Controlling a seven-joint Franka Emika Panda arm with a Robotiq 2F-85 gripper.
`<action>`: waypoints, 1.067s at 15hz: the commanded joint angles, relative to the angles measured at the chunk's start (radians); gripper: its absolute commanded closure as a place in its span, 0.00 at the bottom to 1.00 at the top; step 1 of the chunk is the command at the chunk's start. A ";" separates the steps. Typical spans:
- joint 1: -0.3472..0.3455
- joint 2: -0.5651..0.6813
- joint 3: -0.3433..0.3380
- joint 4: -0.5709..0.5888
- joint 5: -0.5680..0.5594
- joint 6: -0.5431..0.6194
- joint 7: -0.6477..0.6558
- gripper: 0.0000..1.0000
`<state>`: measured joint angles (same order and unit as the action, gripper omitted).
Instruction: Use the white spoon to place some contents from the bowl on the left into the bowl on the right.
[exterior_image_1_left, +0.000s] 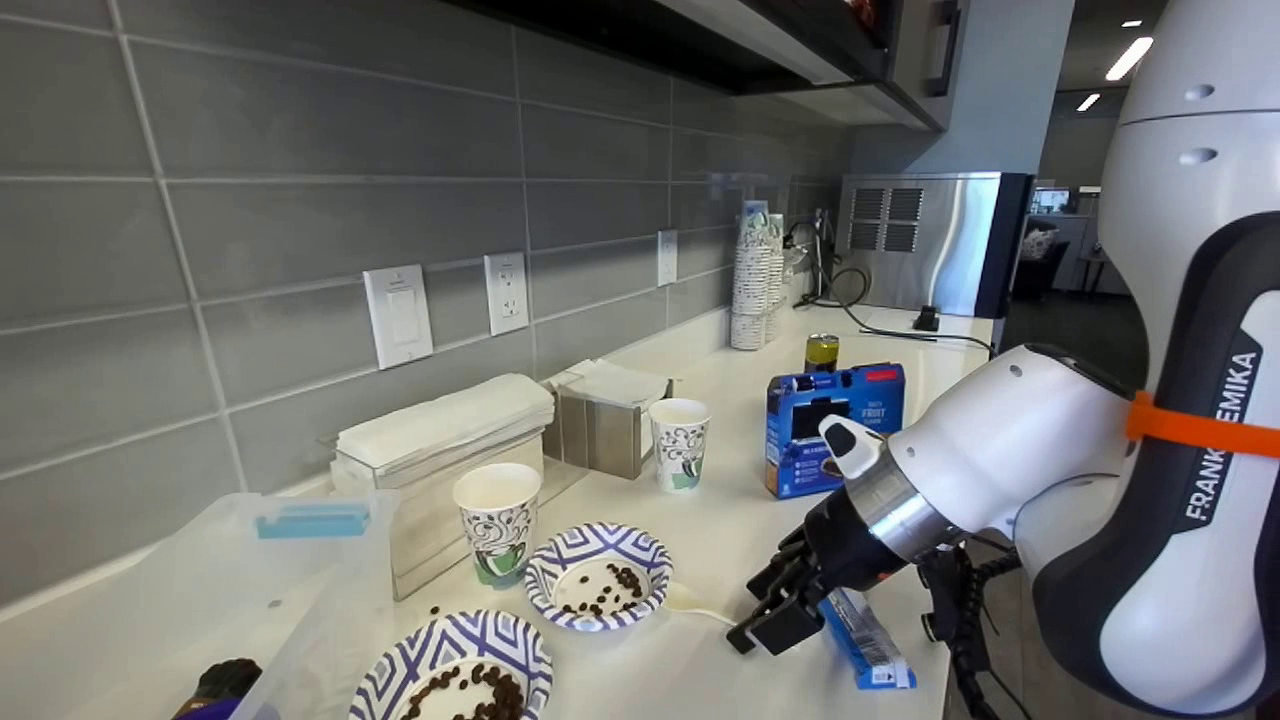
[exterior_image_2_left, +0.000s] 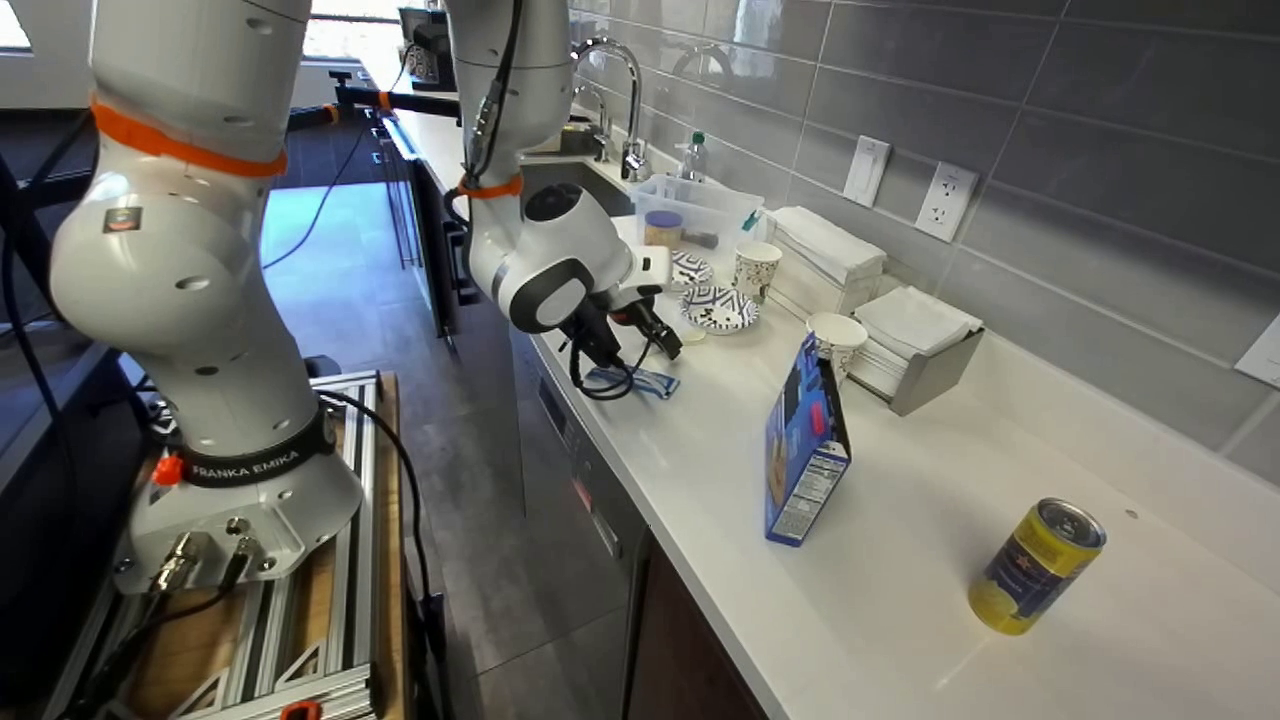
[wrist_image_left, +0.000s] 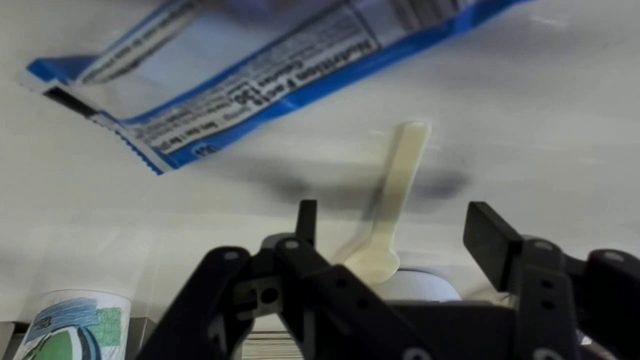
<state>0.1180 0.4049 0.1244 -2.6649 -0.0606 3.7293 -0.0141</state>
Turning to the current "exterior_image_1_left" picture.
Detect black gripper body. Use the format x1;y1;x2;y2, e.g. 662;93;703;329
765;491;906;602

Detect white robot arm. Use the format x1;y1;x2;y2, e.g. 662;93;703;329
729;0;1280;715

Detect blue patterned bowl many beans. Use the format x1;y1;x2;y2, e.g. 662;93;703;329
348;609;558;720

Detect blue snack box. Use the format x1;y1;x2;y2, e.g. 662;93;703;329
765;363;906;501

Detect blue white snack bar wrapper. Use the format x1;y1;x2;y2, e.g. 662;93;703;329
822;586;917;693

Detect patterned paper cup near box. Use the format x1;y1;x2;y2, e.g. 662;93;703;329
650;394;709;491

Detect yellow blue can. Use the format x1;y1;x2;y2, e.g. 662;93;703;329
803;337;841;372

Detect steel napkin holder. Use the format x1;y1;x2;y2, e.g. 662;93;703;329
545;359;674;481

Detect patterned paper cup near bowls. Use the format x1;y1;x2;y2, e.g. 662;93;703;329
453;458;545;586

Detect stack of paper cups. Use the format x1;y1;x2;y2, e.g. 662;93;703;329
731;200;784;352

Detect steel refrigerator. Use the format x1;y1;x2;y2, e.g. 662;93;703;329
837;173;1033;320

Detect white napkin dispenser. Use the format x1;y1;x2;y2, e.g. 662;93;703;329
331;372;558;599

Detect purple bag in container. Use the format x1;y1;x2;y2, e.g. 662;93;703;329
172;660;259;720

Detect clear plastic container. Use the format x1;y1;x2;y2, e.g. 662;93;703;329
0;491;391;720

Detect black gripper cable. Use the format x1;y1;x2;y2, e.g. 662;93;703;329
917;535;1025;720

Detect white wall outlet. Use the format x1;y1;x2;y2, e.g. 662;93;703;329
483;252;529;330

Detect white wall switch plate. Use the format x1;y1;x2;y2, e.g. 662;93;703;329
366;265;431;367

